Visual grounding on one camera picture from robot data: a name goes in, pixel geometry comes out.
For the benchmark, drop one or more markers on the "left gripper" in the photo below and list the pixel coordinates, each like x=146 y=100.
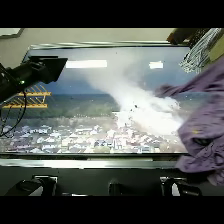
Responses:
x=50 y=68

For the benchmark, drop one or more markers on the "lilac printed sweatshirt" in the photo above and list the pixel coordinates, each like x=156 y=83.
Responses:
x=203 y=133

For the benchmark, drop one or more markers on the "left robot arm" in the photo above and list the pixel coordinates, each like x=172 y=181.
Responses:
x=16 y=80

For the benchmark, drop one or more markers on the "white striped garment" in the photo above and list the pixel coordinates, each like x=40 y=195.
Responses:
x=198 y=55

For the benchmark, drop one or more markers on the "black dotted garment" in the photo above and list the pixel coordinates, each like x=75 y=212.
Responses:
x=200 y=36

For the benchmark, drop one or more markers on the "olive garment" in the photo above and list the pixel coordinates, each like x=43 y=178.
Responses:
x=218 y=46

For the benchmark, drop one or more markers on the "silver frame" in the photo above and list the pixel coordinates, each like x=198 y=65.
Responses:
x=83 y=163

